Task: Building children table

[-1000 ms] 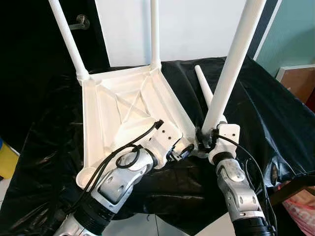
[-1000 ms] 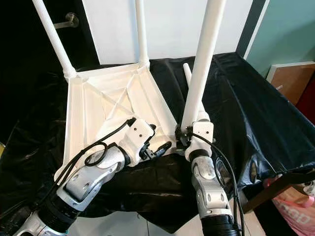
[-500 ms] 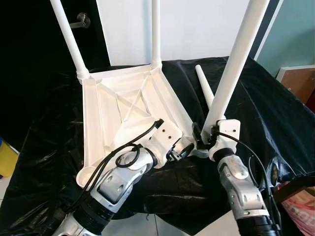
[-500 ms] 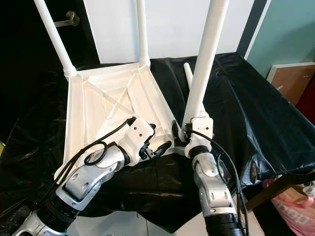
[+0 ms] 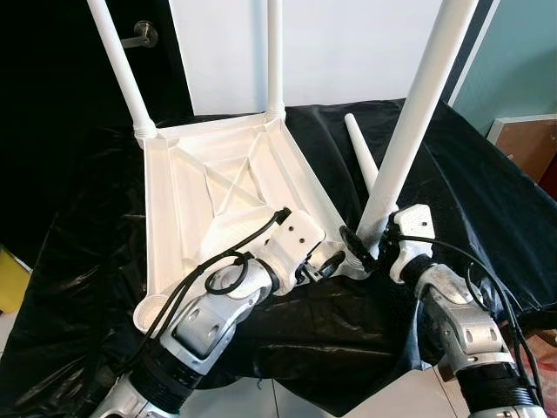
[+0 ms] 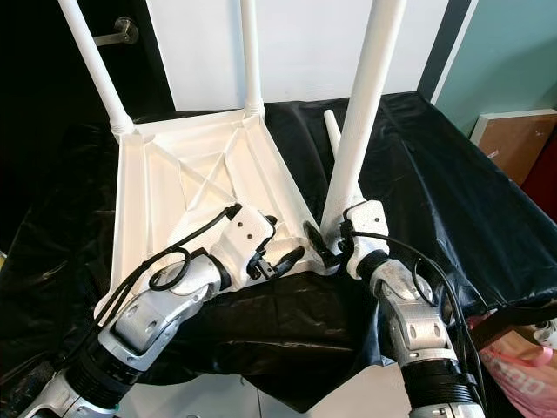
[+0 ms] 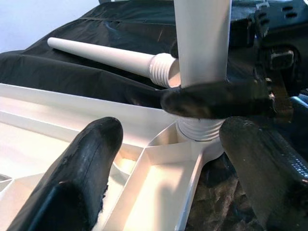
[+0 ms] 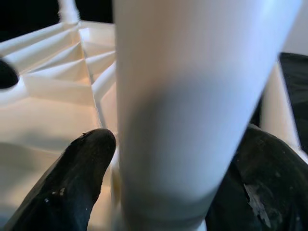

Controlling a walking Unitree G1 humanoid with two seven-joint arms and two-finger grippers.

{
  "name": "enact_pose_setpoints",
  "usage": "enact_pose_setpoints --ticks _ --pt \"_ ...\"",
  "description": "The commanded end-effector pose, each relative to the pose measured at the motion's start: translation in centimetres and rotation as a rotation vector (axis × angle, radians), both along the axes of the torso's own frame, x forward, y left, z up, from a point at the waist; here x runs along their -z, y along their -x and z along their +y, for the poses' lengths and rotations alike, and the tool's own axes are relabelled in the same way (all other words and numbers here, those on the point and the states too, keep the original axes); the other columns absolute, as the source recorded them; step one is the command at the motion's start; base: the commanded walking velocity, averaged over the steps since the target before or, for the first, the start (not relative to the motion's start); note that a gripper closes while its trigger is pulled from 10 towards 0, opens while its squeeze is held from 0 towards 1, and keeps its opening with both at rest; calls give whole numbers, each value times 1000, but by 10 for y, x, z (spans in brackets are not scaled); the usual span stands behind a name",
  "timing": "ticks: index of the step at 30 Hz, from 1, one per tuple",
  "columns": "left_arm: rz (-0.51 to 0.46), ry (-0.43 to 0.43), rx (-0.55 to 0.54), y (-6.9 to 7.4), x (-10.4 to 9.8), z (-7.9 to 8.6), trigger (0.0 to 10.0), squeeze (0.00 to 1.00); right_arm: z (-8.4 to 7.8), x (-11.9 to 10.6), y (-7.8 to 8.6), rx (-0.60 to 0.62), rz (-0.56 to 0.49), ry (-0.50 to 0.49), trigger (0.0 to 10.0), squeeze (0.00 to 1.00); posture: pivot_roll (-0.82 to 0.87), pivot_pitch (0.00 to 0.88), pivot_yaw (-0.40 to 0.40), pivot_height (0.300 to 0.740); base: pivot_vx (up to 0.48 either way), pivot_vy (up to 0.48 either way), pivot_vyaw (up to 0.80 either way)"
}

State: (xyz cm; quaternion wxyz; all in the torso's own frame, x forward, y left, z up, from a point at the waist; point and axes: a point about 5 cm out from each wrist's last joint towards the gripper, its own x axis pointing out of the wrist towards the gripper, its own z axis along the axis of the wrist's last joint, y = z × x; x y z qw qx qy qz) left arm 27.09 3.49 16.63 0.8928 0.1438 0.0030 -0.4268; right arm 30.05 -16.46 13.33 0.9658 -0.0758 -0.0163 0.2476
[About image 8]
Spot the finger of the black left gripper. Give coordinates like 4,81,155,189
0,57,19,90

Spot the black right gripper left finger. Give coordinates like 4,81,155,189
4,127,117,231

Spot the white plastic table top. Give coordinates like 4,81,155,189
0,20,126,231

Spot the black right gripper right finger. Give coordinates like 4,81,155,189
204,124,308,231

